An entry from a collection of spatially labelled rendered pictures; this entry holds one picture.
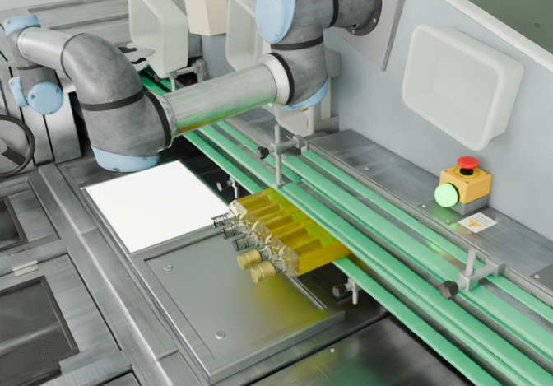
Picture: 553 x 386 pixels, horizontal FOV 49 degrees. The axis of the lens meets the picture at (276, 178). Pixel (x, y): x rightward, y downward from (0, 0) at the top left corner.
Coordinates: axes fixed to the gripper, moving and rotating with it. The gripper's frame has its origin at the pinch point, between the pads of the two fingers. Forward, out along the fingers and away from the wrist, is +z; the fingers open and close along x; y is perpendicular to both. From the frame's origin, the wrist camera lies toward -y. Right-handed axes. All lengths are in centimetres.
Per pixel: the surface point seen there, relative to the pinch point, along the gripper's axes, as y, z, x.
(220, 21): 22.6, 31.4, 10.9
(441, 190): -81, 26, -5
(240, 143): -16.1, 16.3, 26.3
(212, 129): -3.8, 13.4, 28.5
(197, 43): 42, 31, 29
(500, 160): -84, 37, -10
